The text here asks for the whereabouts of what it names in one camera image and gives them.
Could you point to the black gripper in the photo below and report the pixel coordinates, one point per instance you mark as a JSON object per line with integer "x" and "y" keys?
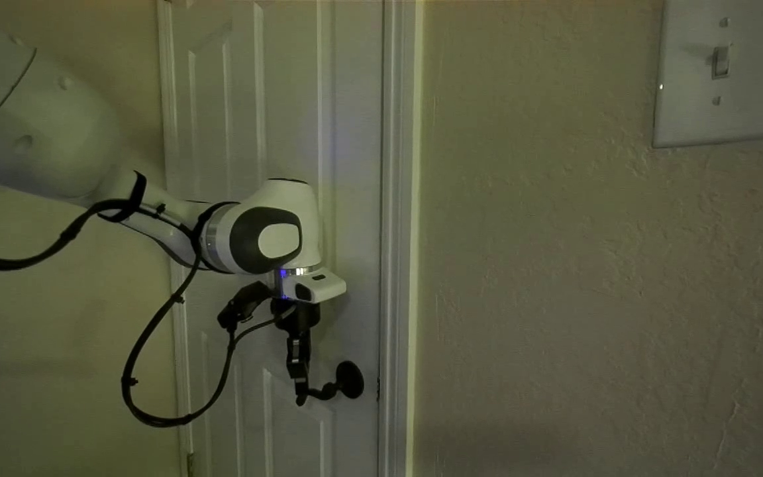
{"x": 297, "y": 319}

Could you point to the metal door hinge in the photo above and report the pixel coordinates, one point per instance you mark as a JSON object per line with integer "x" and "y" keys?
{"x": 188, "y": 465}

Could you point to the white door frame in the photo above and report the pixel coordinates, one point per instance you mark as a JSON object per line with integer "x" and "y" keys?
{"x": 399, "y": 228}

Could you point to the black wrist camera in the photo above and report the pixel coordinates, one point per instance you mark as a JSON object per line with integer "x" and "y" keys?
{"x": 241, "y": 306}

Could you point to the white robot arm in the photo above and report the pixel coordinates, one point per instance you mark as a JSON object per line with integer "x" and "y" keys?
{"x": 258, "y": 233}

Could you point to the white light switch plate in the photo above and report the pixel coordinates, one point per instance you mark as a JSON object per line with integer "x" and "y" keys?
{"x": 735, "y": 96}

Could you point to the white panel door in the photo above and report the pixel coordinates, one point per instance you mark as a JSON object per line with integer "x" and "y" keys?
{"x": 344, "y": 132}

